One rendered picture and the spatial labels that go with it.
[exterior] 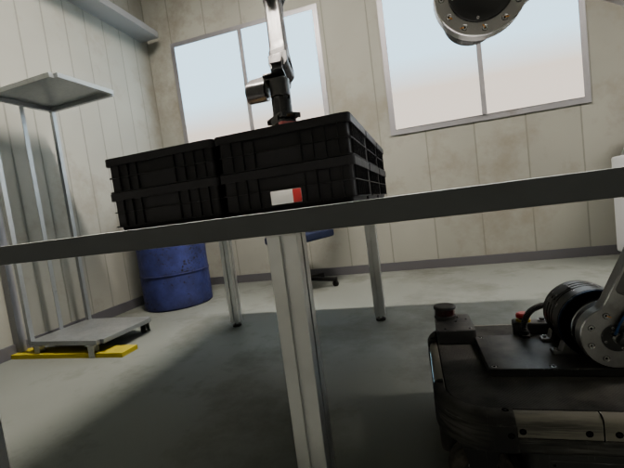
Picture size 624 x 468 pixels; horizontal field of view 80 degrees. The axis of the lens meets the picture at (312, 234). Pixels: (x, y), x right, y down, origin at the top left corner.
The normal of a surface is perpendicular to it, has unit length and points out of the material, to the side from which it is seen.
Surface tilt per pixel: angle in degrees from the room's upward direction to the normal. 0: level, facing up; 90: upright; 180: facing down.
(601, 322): 90
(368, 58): 90
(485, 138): 90
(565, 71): 90
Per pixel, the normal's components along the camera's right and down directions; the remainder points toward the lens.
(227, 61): -0.25, 0.11
